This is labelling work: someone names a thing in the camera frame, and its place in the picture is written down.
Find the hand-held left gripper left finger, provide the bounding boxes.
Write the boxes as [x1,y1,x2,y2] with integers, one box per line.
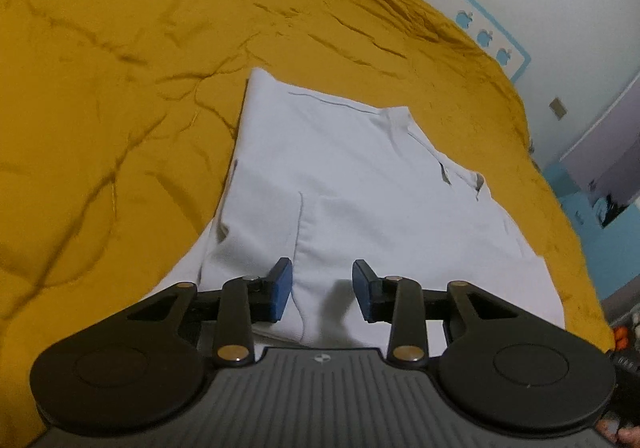
[125,257,294,369]

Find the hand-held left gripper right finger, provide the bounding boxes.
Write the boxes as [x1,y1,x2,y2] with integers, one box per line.
[351,257,519,365]

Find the white printed t-shirt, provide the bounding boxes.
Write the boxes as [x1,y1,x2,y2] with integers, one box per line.
[145,67,566,359]

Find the mustard yellow bed blanket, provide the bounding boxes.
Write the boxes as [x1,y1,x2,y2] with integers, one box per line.
[0,0,614,439]

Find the white and blue wardrobe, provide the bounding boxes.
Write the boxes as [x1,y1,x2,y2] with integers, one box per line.
[542,77,640,301]

